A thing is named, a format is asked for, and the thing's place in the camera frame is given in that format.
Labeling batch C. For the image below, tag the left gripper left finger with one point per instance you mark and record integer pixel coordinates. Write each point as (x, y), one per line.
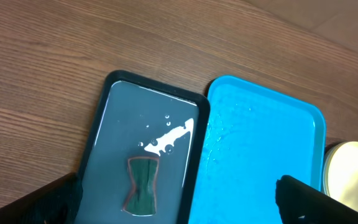
(56, 202)

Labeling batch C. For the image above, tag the teal plastic tray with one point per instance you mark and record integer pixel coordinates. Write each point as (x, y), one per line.
(254, 136)

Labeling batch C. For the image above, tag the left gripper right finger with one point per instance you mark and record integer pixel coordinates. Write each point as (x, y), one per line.
(300, 203)

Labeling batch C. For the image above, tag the green brown sponge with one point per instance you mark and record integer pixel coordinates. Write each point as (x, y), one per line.
(142, 200)

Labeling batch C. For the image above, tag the yellow-green plate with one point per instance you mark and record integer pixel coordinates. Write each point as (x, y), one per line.
(340, 173)

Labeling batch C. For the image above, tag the black water tray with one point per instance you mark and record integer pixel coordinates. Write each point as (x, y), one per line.
(138, 116)

